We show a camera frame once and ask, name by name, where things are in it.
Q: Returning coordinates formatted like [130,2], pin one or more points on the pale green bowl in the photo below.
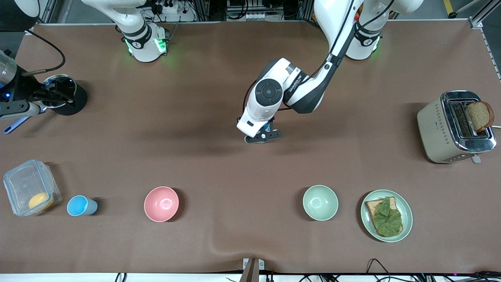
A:
[320,202]

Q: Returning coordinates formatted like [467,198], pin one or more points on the white power strip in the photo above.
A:
[252,16]
[170,8]

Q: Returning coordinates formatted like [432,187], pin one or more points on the clear plastic container blue seal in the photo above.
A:
[23,184]

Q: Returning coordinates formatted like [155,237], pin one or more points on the yellow round food piece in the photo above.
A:
[40,200]

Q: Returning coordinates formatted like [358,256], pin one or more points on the beige chrome toaster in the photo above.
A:
[434,129]

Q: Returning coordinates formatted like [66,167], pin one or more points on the pink bowl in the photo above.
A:
[161,203]

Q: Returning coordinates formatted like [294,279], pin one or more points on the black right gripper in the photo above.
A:
[24,91]

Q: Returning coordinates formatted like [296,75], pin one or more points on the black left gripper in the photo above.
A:
[271,119]

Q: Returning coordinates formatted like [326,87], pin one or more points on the pale green plate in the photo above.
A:
[408,215]

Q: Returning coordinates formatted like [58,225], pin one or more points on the dark brown toast slice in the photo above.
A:
[480,115]

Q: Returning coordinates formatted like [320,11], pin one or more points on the aluminium frame profile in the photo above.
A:
[43,11]
[479,19]

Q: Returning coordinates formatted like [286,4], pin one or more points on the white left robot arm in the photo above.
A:
[301,90]

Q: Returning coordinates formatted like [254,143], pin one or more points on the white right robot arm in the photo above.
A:
[143,39]

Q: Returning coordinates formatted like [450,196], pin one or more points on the green lettuce leaf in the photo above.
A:
[387,219]

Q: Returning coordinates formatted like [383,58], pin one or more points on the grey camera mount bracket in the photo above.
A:
[252,270]

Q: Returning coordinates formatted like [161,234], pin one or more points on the brown bread slice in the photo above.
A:
[372,205]

